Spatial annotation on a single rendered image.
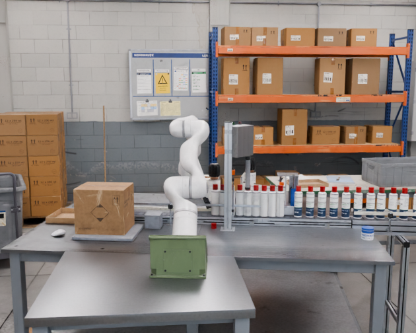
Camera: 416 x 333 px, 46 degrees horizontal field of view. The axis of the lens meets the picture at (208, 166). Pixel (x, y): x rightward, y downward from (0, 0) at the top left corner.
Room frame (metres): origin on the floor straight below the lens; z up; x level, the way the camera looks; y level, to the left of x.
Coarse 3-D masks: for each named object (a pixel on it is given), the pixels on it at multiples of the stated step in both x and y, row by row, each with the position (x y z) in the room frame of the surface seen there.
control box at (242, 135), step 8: (232, 128) 2.94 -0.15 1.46; (240, 128) 2.94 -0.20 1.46; (248, 128) 3.00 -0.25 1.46; (232, 136) 2.94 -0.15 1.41; (240, 136) 2.94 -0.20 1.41; (248, 136) 3.00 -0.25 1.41; (232, 144) 2.94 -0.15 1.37; (240, 144) 2.94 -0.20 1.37; (248, 144) 3.00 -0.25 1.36; (232, 152) 2.94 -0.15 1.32; (240, 152) 2.94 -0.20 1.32; (248, 152) 3.00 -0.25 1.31
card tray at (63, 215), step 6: (60, 210) 3.32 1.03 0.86; (66, 210) 3.34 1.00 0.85; (72, 210) 3.33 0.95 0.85; (48, 216) 3.12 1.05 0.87; (54, 216) 3.22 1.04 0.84; (60, 216) 3.25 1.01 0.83; (66, 216) 3.25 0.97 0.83; (72, 216) 3.25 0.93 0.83; (48, 222) 3.08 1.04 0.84; (54, 222) 3.08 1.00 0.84; (60, 222) 3.08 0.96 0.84; (66, 222) 3.07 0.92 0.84; (72, 222) 3.07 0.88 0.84
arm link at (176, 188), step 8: (176, 176) 2.52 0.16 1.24; (184, 176) 2.51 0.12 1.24; (168, 184) 2.47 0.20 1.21; (176, 184) 2.47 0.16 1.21; (184, 184) 2.47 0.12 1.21; (168, 192) 2.45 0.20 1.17; (176, 192) 2.44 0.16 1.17; (184, 192) 2.46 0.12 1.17; (176, 200) 2.41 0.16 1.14; (184, 200) 2.40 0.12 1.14; (176, 208) 2.38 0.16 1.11; (184, 208) 2.36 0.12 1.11; (192, 208) 2.37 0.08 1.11
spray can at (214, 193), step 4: (216, 184) 3.10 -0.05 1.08; (216, 188) 3.10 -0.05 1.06; (212, 192) 3.10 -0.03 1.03; (216, 192) 3.09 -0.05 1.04; (212, 196) 3.10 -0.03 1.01; (216, 196) 3.09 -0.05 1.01; (212, 200) 3.10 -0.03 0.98; (216, 200) 3.09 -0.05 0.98; (212, 208) 3.10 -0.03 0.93; (216, 208) 3.09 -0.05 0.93; (212, 212) 3.10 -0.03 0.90; (216, 212) 3.09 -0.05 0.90
